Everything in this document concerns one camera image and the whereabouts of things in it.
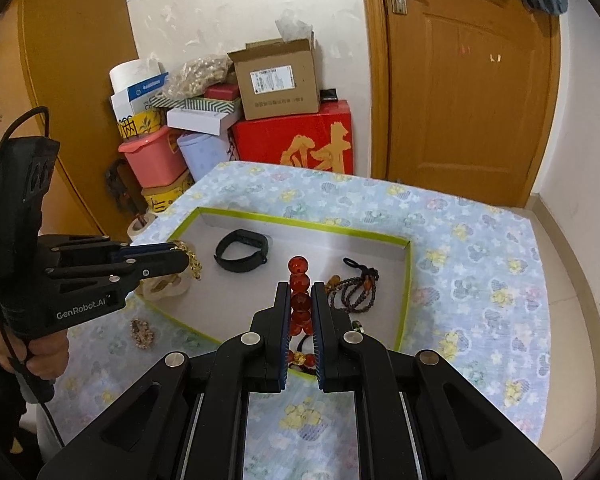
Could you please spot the yellow box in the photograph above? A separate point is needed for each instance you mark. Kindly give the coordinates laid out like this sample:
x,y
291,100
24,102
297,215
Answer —
x,y
165,195

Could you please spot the white tape roll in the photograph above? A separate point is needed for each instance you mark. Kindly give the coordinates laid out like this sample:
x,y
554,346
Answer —
x,y
141,227

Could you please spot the small brown hair clip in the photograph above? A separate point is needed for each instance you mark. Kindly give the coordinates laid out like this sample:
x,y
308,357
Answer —
x,y
142,334

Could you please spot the lavender round container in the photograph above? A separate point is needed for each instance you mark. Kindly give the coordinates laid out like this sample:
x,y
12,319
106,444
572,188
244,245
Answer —
x,y
205,157

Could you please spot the white paper roll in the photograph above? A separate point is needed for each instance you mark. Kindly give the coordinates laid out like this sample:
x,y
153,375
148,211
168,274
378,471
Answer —
x,y
130,72

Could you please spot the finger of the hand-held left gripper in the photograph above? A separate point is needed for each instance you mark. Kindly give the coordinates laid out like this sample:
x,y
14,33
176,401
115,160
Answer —
x,y
145,251
155,265

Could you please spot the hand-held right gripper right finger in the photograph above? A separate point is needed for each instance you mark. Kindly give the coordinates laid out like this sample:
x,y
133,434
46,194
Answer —
x,y
316,345

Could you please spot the yellow patterned container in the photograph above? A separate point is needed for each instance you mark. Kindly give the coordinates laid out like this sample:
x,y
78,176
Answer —
x,y
137,125

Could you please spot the brown wooden wardrobe door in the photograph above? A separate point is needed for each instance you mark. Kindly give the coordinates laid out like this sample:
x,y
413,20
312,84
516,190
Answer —
x,y
80,85

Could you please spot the white flat box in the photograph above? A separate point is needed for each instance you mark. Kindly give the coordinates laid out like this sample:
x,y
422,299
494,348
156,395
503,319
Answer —
x,y
200,121

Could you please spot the green striped box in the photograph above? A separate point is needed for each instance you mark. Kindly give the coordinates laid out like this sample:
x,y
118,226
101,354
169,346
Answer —
x,y
212,105

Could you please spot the small red box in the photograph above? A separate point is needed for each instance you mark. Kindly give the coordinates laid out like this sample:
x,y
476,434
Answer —
x,y
222,92

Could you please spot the black wristband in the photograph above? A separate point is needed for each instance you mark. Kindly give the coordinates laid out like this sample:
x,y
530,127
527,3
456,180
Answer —
x,y
255,241

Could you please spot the small black box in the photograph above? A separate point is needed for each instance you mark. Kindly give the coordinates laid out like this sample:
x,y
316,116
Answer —
x,y
328,95

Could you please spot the yellow-green cardboard box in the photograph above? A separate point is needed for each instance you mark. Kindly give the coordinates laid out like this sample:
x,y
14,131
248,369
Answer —
x,y
280,240

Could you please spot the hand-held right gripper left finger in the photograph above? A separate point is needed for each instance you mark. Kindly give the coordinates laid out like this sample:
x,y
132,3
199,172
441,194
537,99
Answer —
x,y
284,345

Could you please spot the dark metal object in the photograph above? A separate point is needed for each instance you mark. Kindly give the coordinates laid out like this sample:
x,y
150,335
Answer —
x,y
119,185

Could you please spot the person's left hand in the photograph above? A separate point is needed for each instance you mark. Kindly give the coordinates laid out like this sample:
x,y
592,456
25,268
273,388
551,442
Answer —
x,y
45,355

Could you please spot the blue floral tablecloth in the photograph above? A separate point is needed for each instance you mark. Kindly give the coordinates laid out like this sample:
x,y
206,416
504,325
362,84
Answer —
x,y
480,285

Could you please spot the pink plastic bin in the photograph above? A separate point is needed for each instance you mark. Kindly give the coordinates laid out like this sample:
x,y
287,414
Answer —
x,y
152,157

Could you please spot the clear bag of beige pieces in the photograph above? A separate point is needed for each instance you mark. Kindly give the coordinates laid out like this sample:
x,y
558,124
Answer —
x,y
197,76

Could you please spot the beige hair claw clip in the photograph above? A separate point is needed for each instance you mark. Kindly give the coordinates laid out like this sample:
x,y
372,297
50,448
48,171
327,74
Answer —
x,y
162,287

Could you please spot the large red box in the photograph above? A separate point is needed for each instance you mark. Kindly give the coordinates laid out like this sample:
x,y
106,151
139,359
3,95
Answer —
x,y
290,145

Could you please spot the blue and white box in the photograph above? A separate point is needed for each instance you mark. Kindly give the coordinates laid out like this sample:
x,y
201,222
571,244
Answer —
x,y
142,92

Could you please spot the brown cardboard box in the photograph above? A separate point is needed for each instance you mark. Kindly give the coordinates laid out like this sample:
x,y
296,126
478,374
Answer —
x,y
275,85

